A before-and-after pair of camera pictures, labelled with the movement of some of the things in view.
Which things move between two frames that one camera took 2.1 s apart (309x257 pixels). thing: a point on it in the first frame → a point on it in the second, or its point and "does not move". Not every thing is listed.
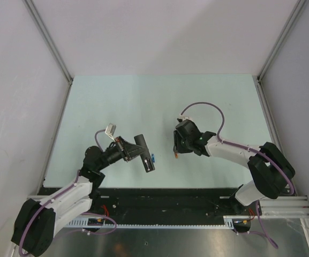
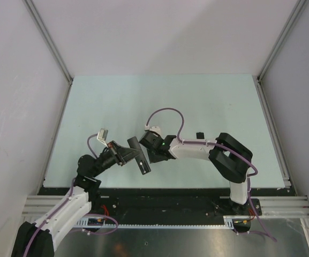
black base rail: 165,205 does not move
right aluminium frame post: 299,7 does not move
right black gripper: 177,147 → 152,159
